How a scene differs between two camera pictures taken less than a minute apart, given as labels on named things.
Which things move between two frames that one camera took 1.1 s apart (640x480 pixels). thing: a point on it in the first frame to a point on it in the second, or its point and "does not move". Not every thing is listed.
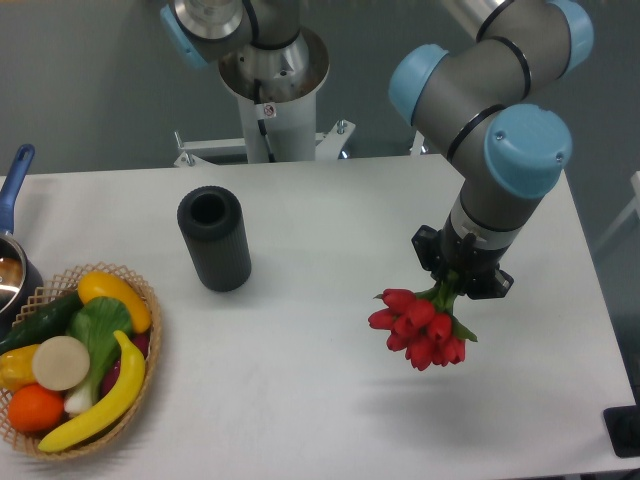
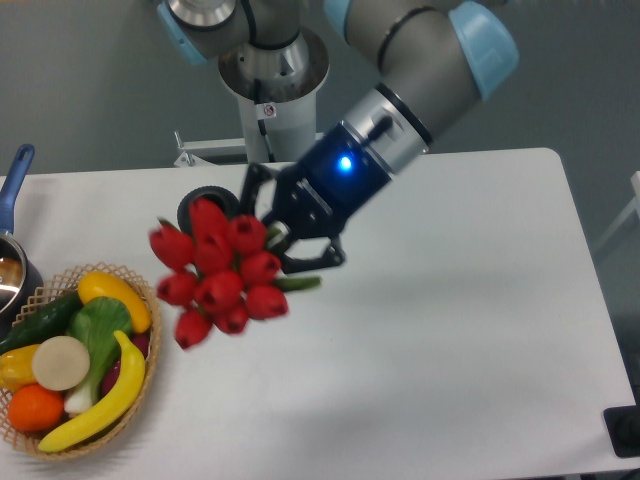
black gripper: x=462 y=258 to x=335 y=176
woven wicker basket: x=47 y=294 does not move
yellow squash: x=99 y=284 does not move
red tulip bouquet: x=423 y=324 to x=221 y=271
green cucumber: x=50 y=320 does not move
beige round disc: x=60 y=363 does not move
